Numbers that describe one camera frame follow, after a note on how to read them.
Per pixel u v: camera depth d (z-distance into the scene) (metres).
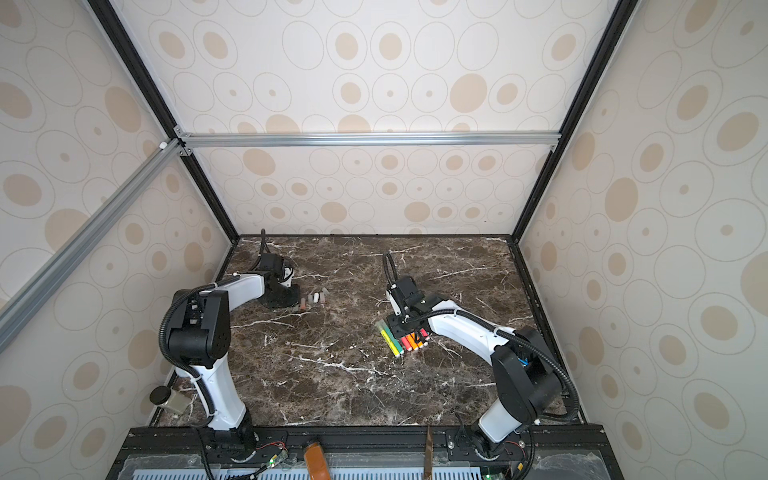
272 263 0.82
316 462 0.70
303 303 0.98
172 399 0.74
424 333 0.60
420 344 0.90
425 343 0.90
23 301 0.52
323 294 1.03
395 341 0.90
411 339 0.78
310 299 1.00
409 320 0.62
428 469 0.71
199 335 0.52
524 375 0.44
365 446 0.75
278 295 0.85
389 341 0.91
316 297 1.01
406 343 0.90
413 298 0.68
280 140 1.92
